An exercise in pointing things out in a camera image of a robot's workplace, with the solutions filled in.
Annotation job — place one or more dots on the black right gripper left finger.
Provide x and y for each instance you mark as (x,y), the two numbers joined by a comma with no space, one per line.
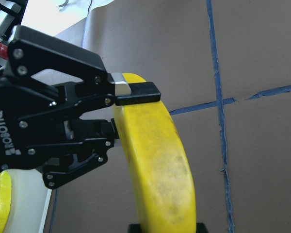
(134,228)

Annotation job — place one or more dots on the white bear tray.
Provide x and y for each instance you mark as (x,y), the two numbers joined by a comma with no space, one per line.
(29,203)

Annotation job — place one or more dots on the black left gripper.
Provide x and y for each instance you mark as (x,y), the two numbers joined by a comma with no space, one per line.
(32,132)

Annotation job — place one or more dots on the yellow banana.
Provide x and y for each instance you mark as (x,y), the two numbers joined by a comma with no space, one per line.
(5,198)
(159,170)

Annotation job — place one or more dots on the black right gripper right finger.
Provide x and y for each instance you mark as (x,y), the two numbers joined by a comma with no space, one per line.
(201,228)

